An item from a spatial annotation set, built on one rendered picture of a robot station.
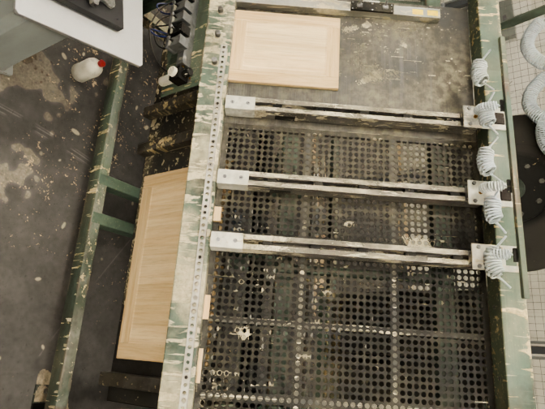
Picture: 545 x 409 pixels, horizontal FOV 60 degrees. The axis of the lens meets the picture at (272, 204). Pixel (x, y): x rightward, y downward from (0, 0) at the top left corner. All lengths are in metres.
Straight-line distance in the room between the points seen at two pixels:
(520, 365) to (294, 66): 1.49
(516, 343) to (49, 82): 2.36
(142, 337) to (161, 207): 0.62
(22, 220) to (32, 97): 0.59
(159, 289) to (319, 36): 1.37
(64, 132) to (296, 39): 1.24
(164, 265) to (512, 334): 1.46
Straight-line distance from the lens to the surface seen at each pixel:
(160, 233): 2.34
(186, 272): 1.85
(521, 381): 2.00
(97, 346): 2.66
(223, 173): 1.92
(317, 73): 2.21
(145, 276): 2.35
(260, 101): 2.05
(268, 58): 2.24
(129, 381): 2.28
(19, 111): 2.54
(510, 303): 2.00
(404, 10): 2.47
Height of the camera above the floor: 2.13
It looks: 33 degrees down
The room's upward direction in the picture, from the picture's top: 82 degrees clockwise
